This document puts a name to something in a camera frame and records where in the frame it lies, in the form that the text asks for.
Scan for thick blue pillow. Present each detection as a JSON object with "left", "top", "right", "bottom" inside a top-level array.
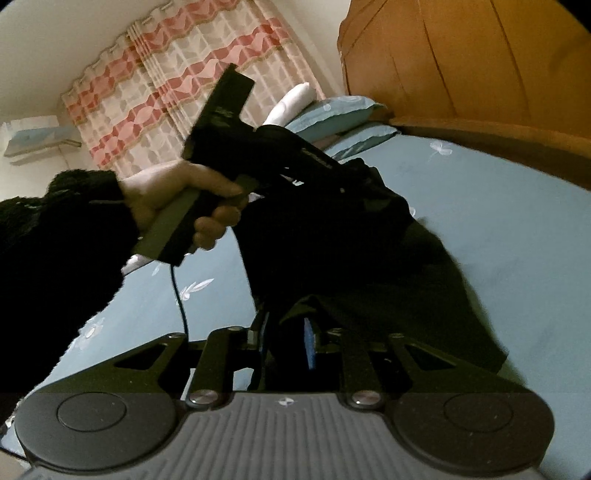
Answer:
[{"left": 283, "top": 95, "right": 389, "bottom": 145}]

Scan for wall air conditioner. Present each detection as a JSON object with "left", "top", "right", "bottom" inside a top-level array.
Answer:
[{"left": 4, "top": 122, "right": 83, "bottom": 161}]

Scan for wooden headboard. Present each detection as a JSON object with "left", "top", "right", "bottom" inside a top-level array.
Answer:
[{"left": 337, "top": 0, "right": 591, "bottom": 163}]

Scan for person's left hand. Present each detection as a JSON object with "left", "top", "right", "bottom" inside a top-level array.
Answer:
[{"left": 117, "top": 159, "right": 247, "bottom": 254}]

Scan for flat blue pillow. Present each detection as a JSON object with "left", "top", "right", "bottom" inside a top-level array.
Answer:
[{"left": 318, "top": 122, "right": 402, "bottom": 161}]

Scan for pink patterned curtain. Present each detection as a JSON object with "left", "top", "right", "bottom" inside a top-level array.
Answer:
[{"left": 60, "top": 0, "right": 343, "bottom": 170}]

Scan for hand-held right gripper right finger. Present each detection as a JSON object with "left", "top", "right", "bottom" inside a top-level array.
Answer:
[{"left": 302, "top": 316, "right": 456, "bottom": 410}]

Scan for black cable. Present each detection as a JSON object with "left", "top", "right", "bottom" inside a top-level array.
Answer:
[{"left": 169, "top": 263, "right": 191, "bottom": 337}]

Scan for pink floral quilt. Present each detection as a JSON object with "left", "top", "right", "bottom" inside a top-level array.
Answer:
[{"left": 262, "top": 82, "right": 325, "bottom": 128}]

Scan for blue floral bed sheet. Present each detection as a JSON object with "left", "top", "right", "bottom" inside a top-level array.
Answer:
[{"left": 32, "top": 131, "right": 591, "bottom": 480}]

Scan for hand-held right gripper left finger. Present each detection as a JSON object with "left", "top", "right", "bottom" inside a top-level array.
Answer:
[{"left": 113, "top": 310, "right": 271, "bottom": 410}]

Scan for black pants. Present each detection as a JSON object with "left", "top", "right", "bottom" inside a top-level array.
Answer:
[{"left": 235, "top": 157, "right": 509, "bottom": 393}]

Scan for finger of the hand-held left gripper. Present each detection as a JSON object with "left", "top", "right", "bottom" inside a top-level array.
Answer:
[{"left": 295, "top": 141, "right": 370, "bottom": 195}]

